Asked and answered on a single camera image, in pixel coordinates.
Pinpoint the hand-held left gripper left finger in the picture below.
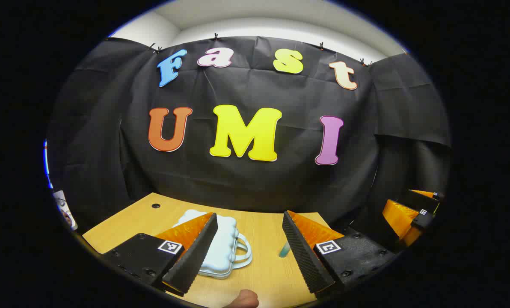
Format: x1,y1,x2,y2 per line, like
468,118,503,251
102,213,218,296

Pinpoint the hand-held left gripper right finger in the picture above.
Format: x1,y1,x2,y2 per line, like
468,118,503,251
282,210,399,298

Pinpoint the light blue suitcase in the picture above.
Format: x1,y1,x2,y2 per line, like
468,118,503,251
172,209,253,279

